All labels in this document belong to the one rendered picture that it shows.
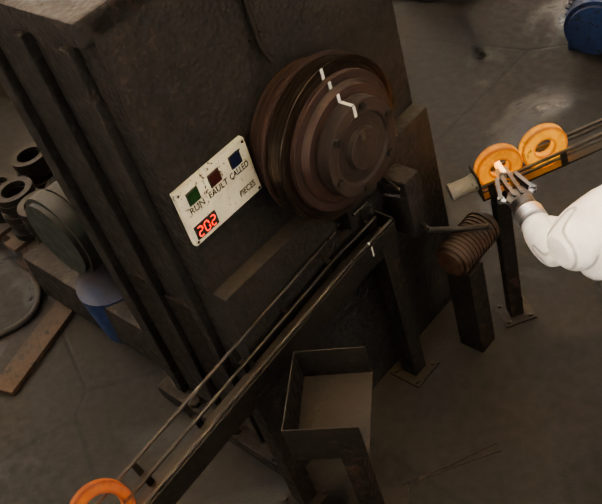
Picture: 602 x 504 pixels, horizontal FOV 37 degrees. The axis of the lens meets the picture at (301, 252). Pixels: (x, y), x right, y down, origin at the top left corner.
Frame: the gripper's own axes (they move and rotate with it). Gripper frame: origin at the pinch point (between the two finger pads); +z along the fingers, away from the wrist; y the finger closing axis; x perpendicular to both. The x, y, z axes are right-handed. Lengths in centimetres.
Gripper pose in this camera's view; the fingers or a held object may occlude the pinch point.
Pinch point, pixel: (500, 168)
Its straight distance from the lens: 288.8
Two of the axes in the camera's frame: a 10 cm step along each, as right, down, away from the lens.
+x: -2.3, -6.5, -7.3
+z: -2.5, -6.9, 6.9
